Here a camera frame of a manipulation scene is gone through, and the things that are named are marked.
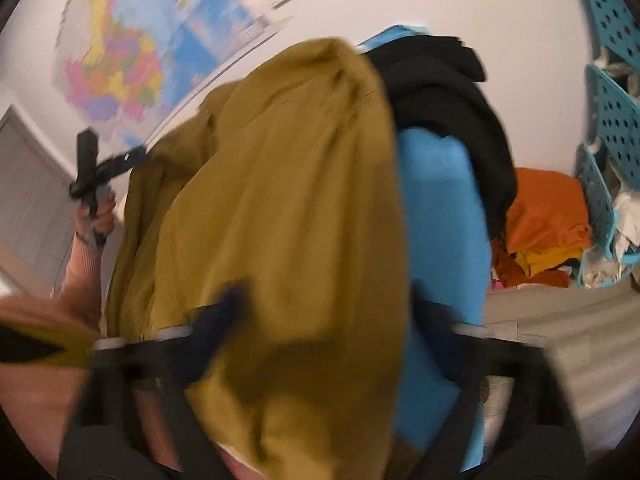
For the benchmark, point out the grey door panel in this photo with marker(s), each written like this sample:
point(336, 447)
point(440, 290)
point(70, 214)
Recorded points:
point(30, 200)

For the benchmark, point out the teal perforated basket rack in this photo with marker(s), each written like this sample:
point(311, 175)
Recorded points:
point(625, 220)

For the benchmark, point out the black jacket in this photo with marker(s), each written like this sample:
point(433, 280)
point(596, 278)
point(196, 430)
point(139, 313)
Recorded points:
point(440, 95)

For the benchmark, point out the person's left hand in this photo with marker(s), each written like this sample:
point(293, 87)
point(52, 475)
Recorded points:
point(107, 217)

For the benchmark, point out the blue cloud printed blanket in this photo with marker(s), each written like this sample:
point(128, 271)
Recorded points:
point(442, 220)

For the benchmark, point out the mustard yellow jacket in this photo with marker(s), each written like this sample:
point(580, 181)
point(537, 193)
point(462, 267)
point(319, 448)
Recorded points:
point(290, 200)

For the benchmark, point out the colourful wall map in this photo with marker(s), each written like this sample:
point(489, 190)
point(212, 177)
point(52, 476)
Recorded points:
point(135, 60)

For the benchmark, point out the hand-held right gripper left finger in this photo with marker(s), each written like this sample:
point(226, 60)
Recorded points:
point(220, 320)

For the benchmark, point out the orange cloth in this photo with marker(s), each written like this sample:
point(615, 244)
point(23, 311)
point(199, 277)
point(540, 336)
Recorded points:
point(545, 210)

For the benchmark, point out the yellow cloth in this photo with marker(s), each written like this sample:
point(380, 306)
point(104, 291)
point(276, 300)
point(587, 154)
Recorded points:
point(545, 260)

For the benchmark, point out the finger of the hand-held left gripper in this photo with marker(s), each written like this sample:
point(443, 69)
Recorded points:
point(125, 159)

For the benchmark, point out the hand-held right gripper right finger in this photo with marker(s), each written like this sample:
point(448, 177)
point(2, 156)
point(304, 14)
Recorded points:
point(432, 330)

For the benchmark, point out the person's left forearm pink sleeve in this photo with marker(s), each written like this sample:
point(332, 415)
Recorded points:
point(82, 275)

